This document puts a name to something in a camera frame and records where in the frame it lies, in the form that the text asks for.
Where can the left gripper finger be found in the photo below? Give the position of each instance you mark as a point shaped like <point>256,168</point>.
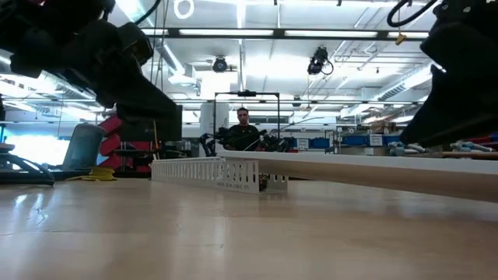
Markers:
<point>140,101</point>

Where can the black overhead light bar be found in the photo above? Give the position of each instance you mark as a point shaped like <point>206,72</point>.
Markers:
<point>272,32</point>

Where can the black ceiling camera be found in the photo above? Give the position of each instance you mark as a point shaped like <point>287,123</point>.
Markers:
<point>319,60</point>
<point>219,64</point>

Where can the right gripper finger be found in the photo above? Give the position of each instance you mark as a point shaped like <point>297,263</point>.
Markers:
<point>455,109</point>

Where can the black monitor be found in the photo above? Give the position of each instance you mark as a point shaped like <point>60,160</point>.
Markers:
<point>167,130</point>

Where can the grey waste bin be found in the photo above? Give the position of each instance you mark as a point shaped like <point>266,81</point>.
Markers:
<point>83,145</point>

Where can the white duct cover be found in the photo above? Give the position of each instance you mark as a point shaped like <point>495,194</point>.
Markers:
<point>389,173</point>

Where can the person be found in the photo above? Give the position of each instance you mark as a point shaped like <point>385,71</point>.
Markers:
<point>243,136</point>

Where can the red bin shelf rack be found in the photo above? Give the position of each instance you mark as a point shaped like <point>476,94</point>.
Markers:
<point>111,144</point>

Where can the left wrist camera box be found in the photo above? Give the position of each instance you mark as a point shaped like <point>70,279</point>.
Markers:
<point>134,40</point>

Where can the blue storage bin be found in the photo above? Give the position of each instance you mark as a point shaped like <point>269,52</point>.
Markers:
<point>315,142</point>
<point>358,139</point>

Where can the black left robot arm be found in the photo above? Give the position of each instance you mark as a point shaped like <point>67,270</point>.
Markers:
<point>39,23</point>

